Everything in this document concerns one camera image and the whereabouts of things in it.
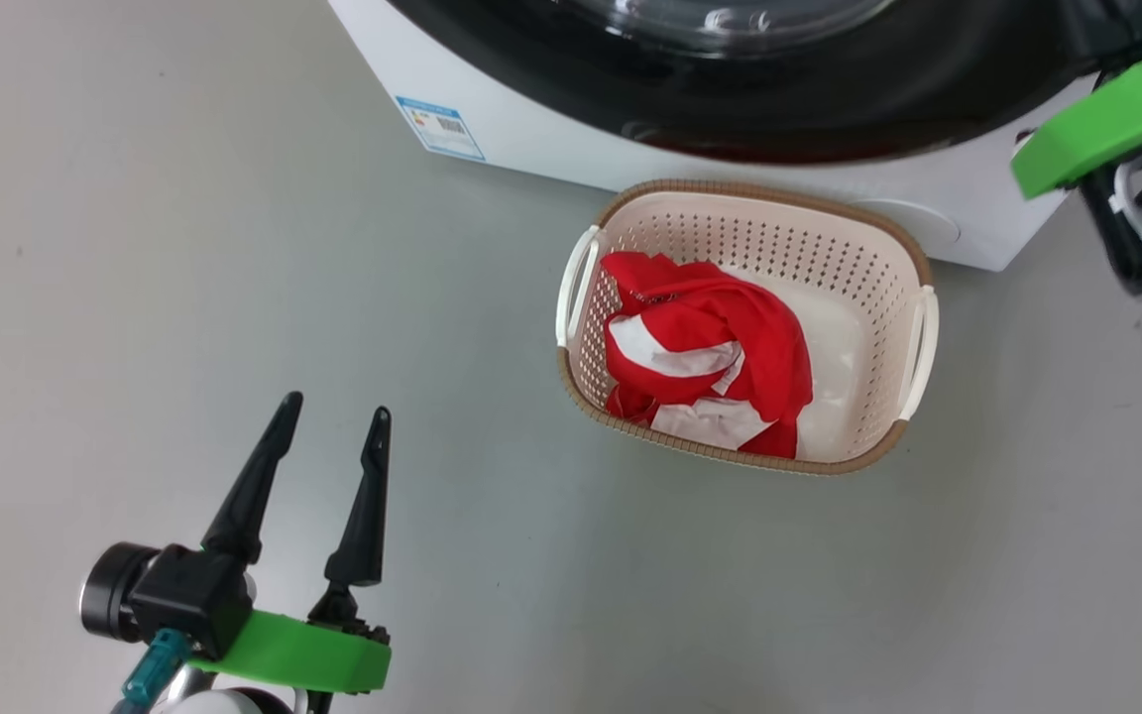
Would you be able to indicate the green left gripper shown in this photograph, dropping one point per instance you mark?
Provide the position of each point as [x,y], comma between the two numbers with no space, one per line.
[303,654]

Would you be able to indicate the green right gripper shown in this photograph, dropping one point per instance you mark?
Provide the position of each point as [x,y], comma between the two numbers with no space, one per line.
[1116,124]

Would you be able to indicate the black glass washing machine door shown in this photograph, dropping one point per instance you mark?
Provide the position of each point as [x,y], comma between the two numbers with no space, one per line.
[829,109]

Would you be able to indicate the red and white garment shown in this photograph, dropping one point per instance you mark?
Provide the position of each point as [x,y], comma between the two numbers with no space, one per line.
[749,317]

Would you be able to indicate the cream laundry basket brown rim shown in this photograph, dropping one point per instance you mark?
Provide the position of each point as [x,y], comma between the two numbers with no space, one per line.
[858,327]

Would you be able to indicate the white washing machine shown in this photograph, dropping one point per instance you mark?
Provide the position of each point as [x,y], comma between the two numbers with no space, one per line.
[551,149]

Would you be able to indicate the blue energy label sticker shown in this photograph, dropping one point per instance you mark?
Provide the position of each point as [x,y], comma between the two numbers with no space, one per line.
[440,127]

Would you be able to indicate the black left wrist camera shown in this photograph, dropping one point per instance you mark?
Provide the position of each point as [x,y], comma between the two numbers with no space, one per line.
[184,595]

